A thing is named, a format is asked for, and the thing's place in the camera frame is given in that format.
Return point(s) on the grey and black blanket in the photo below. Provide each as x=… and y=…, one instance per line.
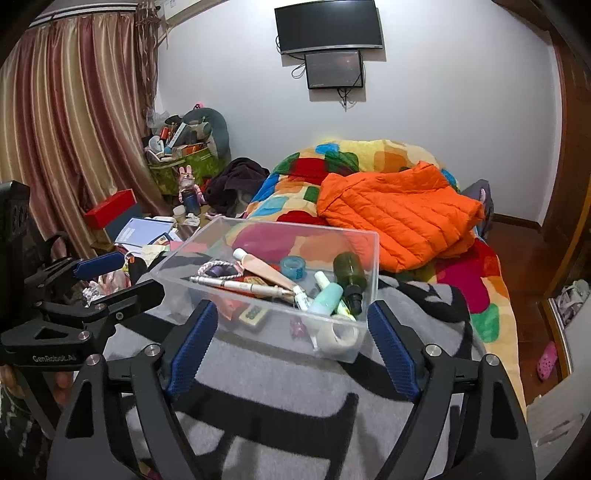
x=277, y=415

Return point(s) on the red box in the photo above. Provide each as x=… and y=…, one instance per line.
x=111, y=207

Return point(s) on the dark clothes pile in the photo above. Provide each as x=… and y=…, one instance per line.
x=235, y=184

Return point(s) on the white printed tube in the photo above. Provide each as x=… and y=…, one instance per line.
x=301, y=301

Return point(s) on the blue and white book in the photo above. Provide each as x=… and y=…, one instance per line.
x=143, y=230

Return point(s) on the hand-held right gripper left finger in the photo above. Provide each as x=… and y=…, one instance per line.
x=194, y=350

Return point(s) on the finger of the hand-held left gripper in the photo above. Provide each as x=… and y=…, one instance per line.
x=99, y=266
x=134, y=297

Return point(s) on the mint green bottle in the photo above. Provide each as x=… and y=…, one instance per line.
x=325, y=297

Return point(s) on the yellow green tube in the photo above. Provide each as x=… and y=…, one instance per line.
x=346, y=310

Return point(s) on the white pen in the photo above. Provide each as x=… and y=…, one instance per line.
x=251, y=287

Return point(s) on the cream case with green buttons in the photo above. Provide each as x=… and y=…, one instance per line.
x=251, y=317

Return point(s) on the person's left hand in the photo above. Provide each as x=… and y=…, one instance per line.
x=64, y=381

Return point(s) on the black wall television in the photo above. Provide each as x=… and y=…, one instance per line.
x=328, y=23

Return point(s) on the green basket of clutter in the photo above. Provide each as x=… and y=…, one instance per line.
x=184, y=170

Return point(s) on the dark green bottle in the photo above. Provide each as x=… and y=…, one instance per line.
x=348, y=272

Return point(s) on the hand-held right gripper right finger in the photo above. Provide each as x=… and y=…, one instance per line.
x=392, y=355

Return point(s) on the blue tape roll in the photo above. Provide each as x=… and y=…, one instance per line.
x=293, y=267

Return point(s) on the person's left forearm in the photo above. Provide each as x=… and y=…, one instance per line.
x=18, y=420

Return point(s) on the grey white sneakers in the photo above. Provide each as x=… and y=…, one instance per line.
x=572, y=297

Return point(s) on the pink bunny toy bottle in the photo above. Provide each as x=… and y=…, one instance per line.
x=189, y=187

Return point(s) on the clear plastic box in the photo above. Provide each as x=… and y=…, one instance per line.
x=198, y=251

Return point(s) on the pink clog shoe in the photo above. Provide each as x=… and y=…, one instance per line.
x=548, y=360

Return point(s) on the white tape roll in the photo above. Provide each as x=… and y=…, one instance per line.
x=339, y=336

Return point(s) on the pink hair clip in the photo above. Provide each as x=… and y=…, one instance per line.
x=298, y=328

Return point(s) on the orange puffer jacket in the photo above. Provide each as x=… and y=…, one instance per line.
x=397, y=217

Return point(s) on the small black wall monitor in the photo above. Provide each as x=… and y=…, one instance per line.
x=333, y=69

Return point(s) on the peach tube with white cap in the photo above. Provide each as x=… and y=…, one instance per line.
x=265, y=273

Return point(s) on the striped brown curtain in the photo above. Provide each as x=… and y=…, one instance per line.
x=69, y=138

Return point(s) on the silver pen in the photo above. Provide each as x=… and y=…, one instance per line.
x=207, y=280

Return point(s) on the white sliding door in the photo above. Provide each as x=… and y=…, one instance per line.
x=554, y=424

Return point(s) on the colourful patchwork quilt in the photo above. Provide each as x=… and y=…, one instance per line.
x=369, y=157

